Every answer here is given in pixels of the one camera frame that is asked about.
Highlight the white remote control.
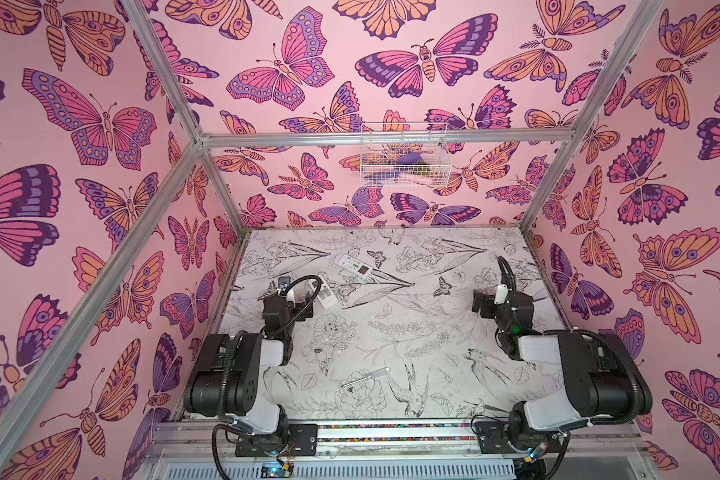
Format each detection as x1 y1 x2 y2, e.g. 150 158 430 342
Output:
317 282 339 310

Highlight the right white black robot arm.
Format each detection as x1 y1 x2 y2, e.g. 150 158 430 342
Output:
471 284 653 436

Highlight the white wire basket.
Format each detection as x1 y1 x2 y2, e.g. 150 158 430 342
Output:
357 122 452 189

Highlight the purple item in basket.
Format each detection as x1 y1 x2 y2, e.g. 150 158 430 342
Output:
395 152 427 169

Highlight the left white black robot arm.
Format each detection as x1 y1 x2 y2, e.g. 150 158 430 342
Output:
182 294 298 437

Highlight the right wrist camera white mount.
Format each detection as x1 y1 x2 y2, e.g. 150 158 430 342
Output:
494 283 510 305

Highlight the clear handle screwdriver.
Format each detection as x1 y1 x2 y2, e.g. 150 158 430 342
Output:
341 367 390 387

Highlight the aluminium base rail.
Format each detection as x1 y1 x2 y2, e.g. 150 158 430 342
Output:
137 417 660 479

